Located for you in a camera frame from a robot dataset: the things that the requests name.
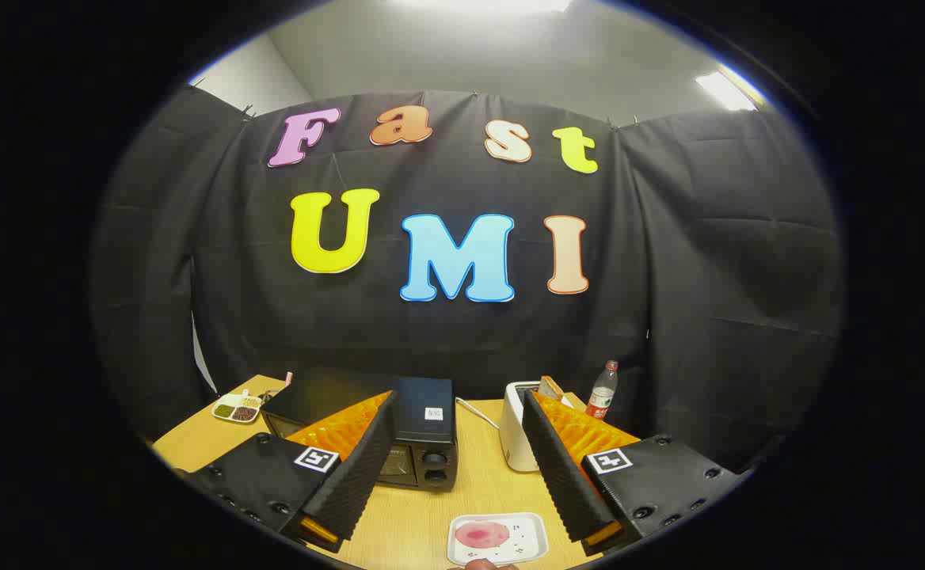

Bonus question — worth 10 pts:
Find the white pop-up toaster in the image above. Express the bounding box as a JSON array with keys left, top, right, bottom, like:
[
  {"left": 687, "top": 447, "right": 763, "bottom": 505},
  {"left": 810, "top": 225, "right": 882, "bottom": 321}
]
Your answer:
[{"left": 500, "top": 380, "right": 574, "bottom": 473}]

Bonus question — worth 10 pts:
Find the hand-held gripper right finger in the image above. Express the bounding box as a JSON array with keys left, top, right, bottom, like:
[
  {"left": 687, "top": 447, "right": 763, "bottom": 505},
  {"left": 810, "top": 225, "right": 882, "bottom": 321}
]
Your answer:
[{"left": 521, "top": 388, "right": 755, "bottom": 557}]

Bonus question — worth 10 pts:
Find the white divided dish with beans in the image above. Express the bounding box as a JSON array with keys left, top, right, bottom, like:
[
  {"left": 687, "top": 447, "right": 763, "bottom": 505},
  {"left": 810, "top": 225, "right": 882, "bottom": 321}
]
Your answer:
[{"left": 211, "top": 392, "right": 264, "bottom": 424}]

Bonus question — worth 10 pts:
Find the pink round food slice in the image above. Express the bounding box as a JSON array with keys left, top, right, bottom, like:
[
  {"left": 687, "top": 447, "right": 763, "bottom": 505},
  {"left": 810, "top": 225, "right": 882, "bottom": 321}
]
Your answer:
[{"left": 455, "top": 521, "right": 511, "bottom": 549}]

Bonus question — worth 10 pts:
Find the white power cable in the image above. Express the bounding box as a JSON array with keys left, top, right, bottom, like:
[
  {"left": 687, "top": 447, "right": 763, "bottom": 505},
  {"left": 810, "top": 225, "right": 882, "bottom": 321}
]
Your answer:
[{"left": 455, "top": 396, "right": 503, "bottom": 431}]

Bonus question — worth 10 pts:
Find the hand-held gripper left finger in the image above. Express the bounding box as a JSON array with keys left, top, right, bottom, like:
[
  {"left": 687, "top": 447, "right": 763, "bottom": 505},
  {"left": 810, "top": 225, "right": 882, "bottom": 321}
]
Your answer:
[{"left": 185, "top": 388, "right": 400, "bottom": 553}]

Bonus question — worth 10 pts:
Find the ceiling light panel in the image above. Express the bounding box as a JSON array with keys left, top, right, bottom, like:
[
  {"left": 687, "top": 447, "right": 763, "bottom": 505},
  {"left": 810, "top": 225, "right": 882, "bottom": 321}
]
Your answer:
[
  {"left": 695, "top": 70, "right": 760, "bottom": 112},
  {"left": 387, "top": 0, "right": 574, "bottom": 13}
]

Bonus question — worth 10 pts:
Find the plastic water bottle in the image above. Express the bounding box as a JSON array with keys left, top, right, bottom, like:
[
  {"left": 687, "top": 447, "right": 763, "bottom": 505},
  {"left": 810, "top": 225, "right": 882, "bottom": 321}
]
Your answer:
[{"left": 585, "top": 360, "right": 619, "bottom": 419}]

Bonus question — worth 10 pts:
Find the white square plate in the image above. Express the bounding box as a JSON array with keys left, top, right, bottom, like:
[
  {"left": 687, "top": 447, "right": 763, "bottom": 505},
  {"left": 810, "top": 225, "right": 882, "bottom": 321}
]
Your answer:
[{"left": 447, "top": 512, "right": 549, "bottom": 567}]

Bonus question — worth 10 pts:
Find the black toaster oven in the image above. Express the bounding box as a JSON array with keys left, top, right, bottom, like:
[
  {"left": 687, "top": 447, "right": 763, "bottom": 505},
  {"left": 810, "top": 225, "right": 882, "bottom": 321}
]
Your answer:
[{"left": 261, "top": 376, "right": 459, "bottom": 492}]

